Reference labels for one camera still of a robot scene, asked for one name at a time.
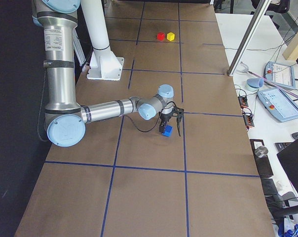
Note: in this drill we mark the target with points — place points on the silver metal cup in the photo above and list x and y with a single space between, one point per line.
261 151

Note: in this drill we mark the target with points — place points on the aluminium frame post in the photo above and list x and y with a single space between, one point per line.
255 21

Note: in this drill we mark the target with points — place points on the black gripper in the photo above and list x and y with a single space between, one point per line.
165 119

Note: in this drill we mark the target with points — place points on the blue wooden block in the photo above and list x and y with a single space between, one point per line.
168 131

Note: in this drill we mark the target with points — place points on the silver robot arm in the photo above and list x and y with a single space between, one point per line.
65 119

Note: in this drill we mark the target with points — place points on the teach pendant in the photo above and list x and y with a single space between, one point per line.
280 74
279 104

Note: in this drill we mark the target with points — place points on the yellow wooden block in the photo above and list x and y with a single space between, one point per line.
170 36

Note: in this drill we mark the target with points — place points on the red wooden block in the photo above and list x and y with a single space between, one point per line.
160 36

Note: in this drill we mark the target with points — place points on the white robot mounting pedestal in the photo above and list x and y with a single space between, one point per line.
104 65

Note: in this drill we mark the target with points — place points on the near teach pendant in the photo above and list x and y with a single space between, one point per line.
279 104

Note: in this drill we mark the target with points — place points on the far teach pendant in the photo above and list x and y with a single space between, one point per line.
280 74

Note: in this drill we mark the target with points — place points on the orange black power strip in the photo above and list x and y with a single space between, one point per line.
243 101
248 119

